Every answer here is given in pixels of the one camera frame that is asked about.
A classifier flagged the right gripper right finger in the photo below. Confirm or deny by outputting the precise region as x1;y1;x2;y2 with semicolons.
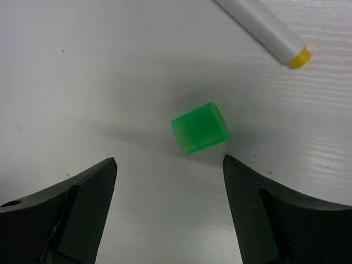
223;155;351;263

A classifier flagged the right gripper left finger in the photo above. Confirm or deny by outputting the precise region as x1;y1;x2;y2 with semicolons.
1;158;118;263

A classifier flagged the green highlighter cap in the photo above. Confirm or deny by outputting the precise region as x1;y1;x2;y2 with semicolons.
171;102;229;155

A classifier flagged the yellow end marker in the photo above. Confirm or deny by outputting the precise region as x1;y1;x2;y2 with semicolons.
214;0;313;69

